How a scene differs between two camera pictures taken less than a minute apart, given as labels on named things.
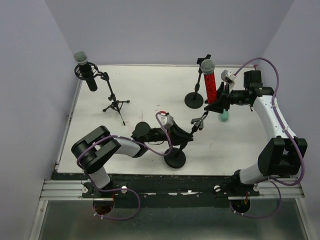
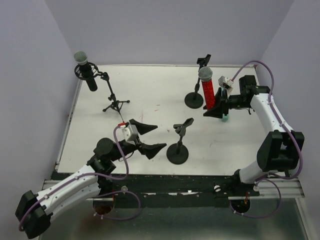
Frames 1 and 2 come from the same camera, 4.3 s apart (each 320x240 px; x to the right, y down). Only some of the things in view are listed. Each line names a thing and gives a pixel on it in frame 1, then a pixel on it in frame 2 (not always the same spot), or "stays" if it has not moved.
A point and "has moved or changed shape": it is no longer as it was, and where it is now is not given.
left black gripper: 173,132 -> 139,144
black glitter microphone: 81,58 stays
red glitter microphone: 208,67 has moved or changed shape
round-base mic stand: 176,158 has moved or changed shape
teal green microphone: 224,116 stays
